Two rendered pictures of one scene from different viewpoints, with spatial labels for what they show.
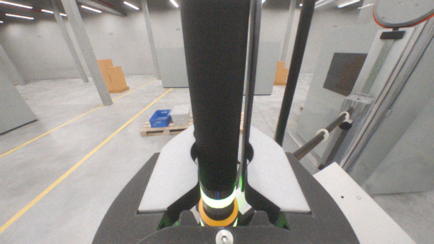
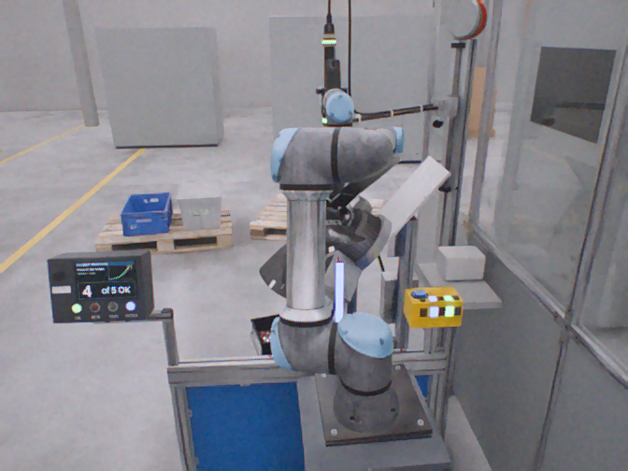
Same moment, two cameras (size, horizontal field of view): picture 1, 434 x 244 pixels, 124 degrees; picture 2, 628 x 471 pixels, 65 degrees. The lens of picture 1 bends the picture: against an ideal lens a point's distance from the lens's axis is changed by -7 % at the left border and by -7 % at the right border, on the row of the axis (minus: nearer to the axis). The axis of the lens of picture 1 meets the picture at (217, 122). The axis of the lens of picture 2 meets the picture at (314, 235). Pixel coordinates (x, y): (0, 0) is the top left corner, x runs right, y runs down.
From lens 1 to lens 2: 1.61 m
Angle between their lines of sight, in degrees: 8
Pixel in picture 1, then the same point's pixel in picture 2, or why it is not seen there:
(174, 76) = (153, 112)
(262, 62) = (413, 70)
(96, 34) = not seen: outside the picture
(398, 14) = (459, 30)
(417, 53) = (491, 57)
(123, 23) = not seen: outside the picture
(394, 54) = (463, 60)
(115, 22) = not seen: outside the picture
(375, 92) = (461, 92)
